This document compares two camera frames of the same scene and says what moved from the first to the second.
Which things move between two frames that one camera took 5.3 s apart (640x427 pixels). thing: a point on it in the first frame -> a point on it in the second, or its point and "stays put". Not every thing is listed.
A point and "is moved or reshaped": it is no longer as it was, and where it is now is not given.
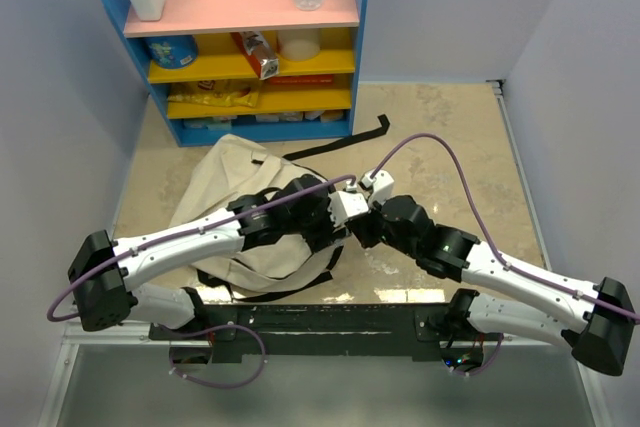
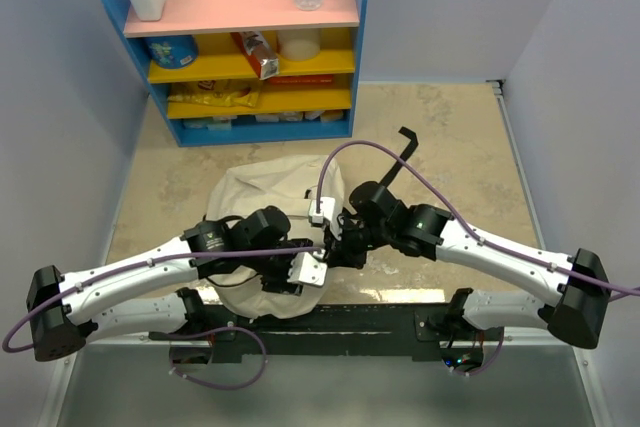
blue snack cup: [173, 51] stays put
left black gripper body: [314, 229] -> [274, 269]
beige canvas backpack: [236, 169] is moved or reshaped
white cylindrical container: [298, 44] stays put
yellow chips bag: [217, 92] stays put
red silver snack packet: [258, 52] stays put
